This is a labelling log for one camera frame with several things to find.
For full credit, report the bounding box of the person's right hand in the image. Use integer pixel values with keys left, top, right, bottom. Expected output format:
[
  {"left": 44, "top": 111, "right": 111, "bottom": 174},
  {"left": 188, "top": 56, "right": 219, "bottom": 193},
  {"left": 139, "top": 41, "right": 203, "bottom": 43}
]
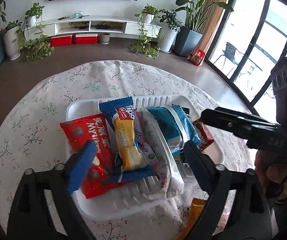
[{"left": 254, "top": 150, "right": 287, "bottom": 200}]

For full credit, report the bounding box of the teal blue snack bag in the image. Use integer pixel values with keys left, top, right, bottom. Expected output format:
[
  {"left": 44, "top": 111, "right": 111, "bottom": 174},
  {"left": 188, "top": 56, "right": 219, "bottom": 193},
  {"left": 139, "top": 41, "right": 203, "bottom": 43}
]
[{"left": 147, "top": 106, "right": 201, "bottom": 157}]

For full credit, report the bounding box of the red storage box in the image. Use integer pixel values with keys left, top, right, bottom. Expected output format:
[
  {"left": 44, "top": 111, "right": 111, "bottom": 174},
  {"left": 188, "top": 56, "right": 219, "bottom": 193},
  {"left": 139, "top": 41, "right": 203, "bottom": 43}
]
[
  {"left": 74, "top": 33, "right": 98, "bottom": 44},
  {"left": 50, "top": 34, "right": 73, "bottom": 47}
]

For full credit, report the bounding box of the dark blue square planter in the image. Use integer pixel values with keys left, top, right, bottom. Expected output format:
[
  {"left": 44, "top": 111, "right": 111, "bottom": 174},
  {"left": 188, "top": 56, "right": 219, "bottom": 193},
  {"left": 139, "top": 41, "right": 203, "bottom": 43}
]
[{"left": 173, "top": 26, "right": 203, "bottom": 57}]

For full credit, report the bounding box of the orange snack packet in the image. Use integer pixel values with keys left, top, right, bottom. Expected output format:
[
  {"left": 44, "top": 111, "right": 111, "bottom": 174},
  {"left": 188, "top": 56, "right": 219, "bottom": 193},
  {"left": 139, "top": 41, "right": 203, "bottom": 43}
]
[{"left": 175, "top": 198, "right": 206, "bottom": 240}]

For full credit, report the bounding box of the red storage box left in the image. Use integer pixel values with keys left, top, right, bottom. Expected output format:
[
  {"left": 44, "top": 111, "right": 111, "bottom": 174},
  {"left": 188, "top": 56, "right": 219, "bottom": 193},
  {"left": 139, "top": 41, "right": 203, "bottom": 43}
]
[{"left": 50, "top": 34, "right": 73, "bottom": 47}]

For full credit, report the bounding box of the floral white tablecloth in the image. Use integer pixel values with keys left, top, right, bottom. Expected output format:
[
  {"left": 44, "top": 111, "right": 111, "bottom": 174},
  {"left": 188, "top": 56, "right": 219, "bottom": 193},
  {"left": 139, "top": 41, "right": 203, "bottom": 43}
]
[{"left": 0, "top": 61, "right": 216, "bottom": 239}]

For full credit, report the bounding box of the small empty grey pot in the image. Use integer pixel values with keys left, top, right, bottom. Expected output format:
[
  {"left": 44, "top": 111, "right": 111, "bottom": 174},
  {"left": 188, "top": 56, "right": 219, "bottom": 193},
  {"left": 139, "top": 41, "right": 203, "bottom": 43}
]
[{"left": 99, "top": 33, "right": 110, "bottom": 44}]

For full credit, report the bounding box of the white ribbed plant pot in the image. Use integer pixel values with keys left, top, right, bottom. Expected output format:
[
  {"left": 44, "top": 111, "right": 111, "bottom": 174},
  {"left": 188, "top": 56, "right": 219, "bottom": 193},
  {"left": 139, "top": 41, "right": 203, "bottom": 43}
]
[{"left": 3, "top": 27, "right": 21, "bottom": 61}]

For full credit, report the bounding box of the pink lollipop candy bag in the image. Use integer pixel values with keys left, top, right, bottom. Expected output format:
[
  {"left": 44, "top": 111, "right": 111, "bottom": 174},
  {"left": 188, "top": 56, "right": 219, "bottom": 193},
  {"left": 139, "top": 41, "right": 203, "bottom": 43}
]
[{"left": 134, "top": 109, "right": 159, "bottom": 170}]

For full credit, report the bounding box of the red Mylikes chocolate bag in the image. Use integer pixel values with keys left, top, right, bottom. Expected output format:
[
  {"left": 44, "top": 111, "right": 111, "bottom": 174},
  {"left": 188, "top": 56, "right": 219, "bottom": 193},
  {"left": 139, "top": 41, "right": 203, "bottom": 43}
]
[{"left": 60, "top": 113, "right": 127, "bottom": 199}]

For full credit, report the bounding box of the trailing pothos plant right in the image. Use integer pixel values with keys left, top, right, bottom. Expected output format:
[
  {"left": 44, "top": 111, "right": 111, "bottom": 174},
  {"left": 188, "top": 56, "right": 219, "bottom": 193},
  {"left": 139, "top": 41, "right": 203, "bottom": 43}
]
[{"left": 129, "top": 4, "right": 160, "bottom": 59}]

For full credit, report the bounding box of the blue Tipo cake packet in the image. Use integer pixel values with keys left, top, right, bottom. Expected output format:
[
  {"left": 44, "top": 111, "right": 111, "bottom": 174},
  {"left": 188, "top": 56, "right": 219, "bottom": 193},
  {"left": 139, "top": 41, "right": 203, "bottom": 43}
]
[{"left": 99, "top": 96, "right": 155, "bottom": 183}]

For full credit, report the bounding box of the trailing pothos plant left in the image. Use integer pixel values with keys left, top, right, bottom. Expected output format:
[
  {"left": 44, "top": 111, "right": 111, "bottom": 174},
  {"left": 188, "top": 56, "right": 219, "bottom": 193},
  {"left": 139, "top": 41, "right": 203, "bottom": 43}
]
[{"left": 18, "top": 3, "right": 54, "bottom": 61}]

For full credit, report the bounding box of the beige curtain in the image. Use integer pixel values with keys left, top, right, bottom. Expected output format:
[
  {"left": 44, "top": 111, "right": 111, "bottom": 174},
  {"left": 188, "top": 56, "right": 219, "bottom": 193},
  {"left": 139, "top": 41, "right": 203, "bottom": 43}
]
[{"left": 196, "top": 0, "right": 228, "bottom": 53}]

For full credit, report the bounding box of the tall bird of paradise plant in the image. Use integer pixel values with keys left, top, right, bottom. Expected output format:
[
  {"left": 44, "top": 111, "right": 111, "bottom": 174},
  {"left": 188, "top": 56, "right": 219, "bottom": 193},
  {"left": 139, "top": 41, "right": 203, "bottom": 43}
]
[{"left": 175, "top": 0, "right": 233, "bottom": 33}]

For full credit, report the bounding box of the small red snack packet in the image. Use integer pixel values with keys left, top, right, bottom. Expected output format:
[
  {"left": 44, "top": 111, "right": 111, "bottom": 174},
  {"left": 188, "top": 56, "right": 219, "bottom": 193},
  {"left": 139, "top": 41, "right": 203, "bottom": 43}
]
[{"left": 192, "top": 118, "right": 215, "bottom": 152}]

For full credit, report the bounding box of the white tall plant pot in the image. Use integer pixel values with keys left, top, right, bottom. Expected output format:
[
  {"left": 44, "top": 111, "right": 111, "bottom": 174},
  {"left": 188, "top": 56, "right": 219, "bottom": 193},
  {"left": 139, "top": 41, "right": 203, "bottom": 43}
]
[{"left": 158, "top": 27, "right": 178, "bottom": 53}]

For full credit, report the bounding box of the red bag on floor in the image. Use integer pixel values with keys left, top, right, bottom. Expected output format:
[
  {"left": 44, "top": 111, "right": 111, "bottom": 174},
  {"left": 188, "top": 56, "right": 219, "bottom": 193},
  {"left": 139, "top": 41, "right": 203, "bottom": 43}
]
[{"left": 189, "top": 49, "right": 205, "bottom": 67}]

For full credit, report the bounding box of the white plastic tray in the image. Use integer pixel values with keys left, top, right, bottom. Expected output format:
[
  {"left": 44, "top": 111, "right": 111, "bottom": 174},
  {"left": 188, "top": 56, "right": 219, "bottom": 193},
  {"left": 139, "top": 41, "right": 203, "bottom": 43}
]
[{"left": 65, "top": 94, "right": 225, "bottom": 222}]

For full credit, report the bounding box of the balcony chair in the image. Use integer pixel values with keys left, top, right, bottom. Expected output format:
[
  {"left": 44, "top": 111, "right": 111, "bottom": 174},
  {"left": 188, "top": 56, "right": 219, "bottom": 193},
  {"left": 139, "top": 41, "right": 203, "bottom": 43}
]
[{"left": 213, "top": 42, "right": 244, "bottom": 77}]

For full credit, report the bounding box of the red storage box right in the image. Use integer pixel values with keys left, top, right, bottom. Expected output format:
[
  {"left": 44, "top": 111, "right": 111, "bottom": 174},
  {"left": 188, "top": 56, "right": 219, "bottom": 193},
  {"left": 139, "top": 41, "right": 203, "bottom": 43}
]
[{"left": 74, "top": 33, "right": 98, "bottom": 44}]

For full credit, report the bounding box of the trailing pothos plant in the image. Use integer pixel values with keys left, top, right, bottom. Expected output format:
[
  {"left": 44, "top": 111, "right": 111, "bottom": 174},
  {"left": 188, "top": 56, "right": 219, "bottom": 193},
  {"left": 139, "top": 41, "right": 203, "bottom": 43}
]
[
  {"left": 18, "top": 3, "right": 54, "bottom": 61},
  {"left": 129, "top": 4, "right": 160, "bottom": 59}
]

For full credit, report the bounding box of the white TV cabinet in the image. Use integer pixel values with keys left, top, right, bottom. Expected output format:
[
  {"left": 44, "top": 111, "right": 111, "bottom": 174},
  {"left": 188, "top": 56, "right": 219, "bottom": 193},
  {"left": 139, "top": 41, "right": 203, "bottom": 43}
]
[{"left": 24, "top": 15, "right": 162, "bottom": 41}]

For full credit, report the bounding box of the white long snack bag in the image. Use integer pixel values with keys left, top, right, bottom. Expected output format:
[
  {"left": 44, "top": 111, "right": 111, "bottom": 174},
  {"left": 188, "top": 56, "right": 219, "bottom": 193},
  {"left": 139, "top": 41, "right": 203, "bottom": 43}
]
[{"left": 137, "top": 108, "right": 185, "bottom": 200}]

